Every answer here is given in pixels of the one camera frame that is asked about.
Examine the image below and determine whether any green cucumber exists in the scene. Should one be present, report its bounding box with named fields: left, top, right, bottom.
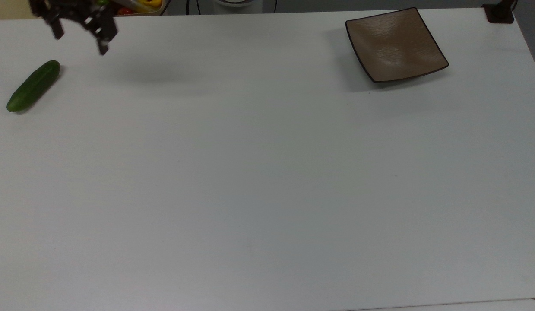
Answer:
left=6, top=60, right=60, bottom=113

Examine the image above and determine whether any square brown ceramic plate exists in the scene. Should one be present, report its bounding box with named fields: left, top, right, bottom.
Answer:
left=345, top=7, right=450, bottom=83

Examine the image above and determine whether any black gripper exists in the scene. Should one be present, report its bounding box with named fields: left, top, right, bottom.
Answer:
left=29, top=0, right=119, bottom=56

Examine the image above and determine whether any black camera stand base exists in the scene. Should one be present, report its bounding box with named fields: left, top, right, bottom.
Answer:
left=483, top=0, right=517, bottom=24

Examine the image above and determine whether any box of toy vegetables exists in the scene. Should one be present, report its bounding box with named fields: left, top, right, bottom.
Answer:
left=107, top=0, right=165, bottom=17

